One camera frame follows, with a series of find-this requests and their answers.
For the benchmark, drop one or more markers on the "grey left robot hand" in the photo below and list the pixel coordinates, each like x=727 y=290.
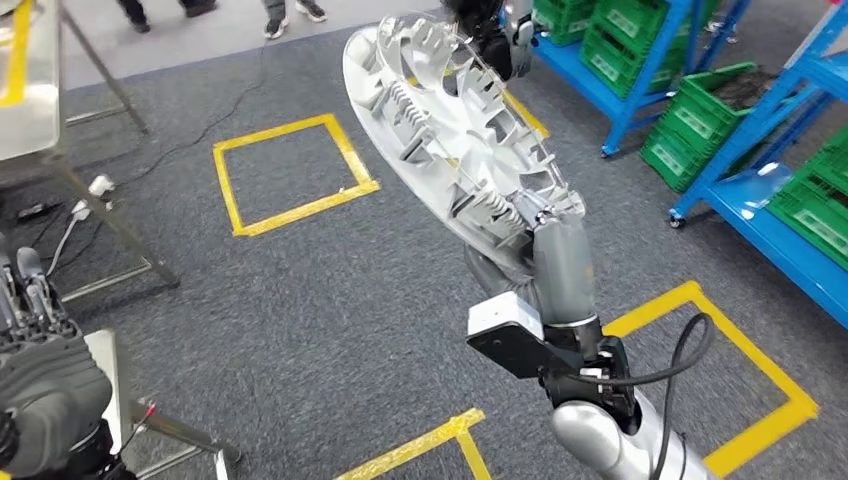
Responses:
x=46 y=391

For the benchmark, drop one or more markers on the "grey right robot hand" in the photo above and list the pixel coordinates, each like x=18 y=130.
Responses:
x=566 y=278

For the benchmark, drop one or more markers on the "grey plastic wheel hubcap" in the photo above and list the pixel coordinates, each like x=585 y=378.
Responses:
x=457 y=146

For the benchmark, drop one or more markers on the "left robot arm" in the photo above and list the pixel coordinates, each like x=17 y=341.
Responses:
x=99 y=457

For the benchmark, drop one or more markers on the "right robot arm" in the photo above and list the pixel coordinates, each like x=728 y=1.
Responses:
x=596 y=430

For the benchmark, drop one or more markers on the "blue metal shelf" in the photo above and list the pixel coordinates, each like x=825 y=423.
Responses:
x=616 y=109
x=762 y=218

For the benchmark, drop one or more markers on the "yellow floor tape square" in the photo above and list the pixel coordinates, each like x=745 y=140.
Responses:
x=225 y=192
x=768 y=378
x=526 y=116
x=424 y=440

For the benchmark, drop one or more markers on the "white power strip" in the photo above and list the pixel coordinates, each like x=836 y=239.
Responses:
x=100 y=185

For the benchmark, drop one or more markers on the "steel table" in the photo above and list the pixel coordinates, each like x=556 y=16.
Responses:
x=26 y=99

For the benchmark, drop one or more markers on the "yellow table tape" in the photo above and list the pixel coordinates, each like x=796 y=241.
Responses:
x=16 y=53

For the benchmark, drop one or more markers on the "person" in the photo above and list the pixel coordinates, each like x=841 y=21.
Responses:
x=139 y=13
x=275 y=23

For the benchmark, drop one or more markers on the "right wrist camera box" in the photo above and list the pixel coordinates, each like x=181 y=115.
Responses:
x=503 y=318

